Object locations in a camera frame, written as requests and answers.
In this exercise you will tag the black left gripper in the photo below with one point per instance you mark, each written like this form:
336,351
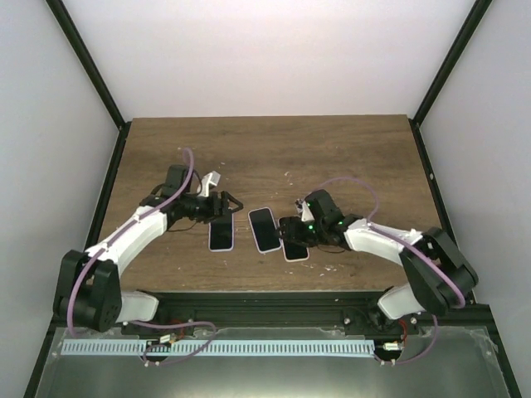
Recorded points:
222,209

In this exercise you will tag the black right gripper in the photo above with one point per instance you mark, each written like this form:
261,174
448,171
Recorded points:
293,231

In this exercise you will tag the beige phone case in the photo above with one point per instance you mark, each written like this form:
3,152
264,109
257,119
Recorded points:
295,253

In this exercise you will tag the small lilac phone case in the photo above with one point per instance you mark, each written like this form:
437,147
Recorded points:
271,248

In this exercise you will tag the large lilac phone case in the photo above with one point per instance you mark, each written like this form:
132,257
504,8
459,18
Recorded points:
222,236

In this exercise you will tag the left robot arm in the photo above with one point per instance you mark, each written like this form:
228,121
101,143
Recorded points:
88,292

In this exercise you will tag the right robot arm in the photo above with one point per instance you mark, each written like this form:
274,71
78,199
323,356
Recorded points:
439,277

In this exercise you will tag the light blue slotted strip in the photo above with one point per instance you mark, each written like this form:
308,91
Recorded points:
221,348

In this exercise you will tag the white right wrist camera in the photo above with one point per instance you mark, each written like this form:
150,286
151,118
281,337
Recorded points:
304,212

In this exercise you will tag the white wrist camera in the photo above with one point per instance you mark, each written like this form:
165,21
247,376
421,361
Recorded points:
304,212
209,182

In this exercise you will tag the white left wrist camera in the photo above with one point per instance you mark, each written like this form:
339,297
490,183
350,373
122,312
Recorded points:
209,182

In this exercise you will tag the black aluminium frame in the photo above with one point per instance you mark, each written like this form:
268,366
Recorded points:
314,309

